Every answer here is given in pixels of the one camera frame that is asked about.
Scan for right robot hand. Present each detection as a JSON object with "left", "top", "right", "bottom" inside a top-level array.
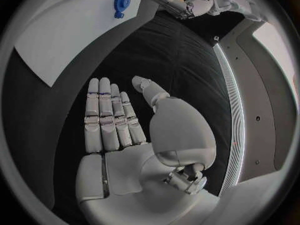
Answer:
[{"left": 75, "top": 75, "right": 220, "bottom": 225}]

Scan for white task board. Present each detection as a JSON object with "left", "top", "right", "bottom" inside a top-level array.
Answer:
[{"left": 13, "top": 0, "right": 147, "bottom": 88}]

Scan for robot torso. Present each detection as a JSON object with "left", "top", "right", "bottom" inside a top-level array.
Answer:
[{"left": 211, "top": 18, "right": 300, "bottom": 199}]

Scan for blue gear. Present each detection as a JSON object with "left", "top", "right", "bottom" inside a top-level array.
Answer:
[{"left": 113, "top": 0, "right": 132, "bottom": 11}]

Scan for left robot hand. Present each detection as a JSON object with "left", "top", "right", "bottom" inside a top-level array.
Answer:
[{"left": 139, "top": 0, "right": 215, "bottom": 20}]

